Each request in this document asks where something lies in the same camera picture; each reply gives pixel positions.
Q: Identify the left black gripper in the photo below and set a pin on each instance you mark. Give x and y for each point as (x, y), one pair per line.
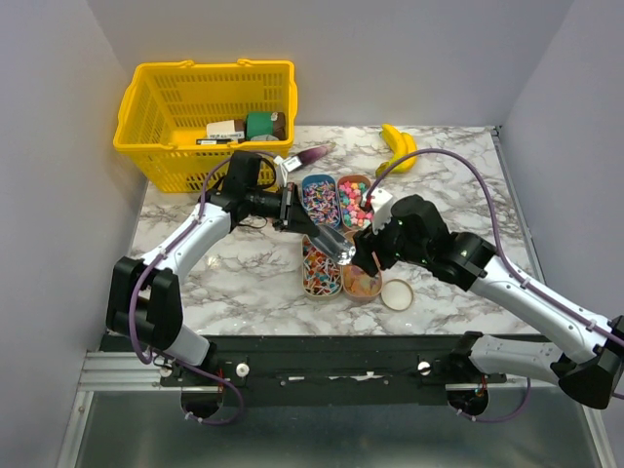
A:
(291, 220)

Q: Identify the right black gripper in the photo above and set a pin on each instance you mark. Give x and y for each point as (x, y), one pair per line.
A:
(365, 242)

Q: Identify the clear plastic jar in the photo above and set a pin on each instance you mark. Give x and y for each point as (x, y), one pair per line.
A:
(333, 244)

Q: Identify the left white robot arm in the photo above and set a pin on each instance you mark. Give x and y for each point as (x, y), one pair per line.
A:
(145, 302)

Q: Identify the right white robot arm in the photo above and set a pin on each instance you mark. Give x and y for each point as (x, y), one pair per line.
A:
(583, 350)

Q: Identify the pink tray popsicle candies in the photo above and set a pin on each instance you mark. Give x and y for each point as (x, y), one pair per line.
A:
(359, 285)

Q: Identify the pink tray star candies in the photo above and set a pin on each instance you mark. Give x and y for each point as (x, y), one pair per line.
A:
(351, 192)

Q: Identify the blue tray swirl lollipops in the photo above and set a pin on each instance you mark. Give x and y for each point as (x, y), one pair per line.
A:
(320, 200)

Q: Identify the gold jar lid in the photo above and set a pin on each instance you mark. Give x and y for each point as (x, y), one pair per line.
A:
(397, 295)

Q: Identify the beige tray round lollipops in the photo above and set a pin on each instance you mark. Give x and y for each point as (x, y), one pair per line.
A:
(321, 277)

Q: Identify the purple eggplant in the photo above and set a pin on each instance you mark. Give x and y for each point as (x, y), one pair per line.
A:
(311, 155)

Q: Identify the green and brown package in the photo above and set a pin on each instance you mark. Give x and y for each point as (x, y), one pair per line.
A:
(259, 124)

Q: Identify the white and brown box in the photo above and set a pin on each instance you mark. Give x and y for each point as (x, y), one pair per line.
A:
(229, 130)

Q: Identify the yellow banana bunch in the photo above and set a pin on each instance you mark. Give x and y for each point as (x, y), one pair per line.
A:
(400, 144)

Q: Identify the black flat box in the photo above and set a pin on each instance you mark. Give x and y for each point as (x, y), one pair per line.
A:
(218, 141)

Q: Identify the yellow plastic shopping basket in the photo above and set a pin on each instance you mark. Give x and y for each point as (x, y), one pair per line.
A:
(165, 113)

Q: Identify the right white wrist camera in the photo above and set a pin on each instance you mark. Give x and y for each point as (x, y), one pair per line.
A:
(381, 202)

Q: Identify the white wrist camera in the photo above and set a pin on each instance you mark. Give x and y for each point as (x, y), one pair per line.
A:
(381, 202)
(285, 166)

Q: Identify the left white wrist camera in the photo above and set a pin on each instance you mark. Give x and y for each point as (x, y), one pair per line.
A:
(285, 166)

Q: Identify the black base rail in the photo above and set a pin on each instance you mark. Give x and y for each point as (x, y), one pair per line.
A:
(330, 371)

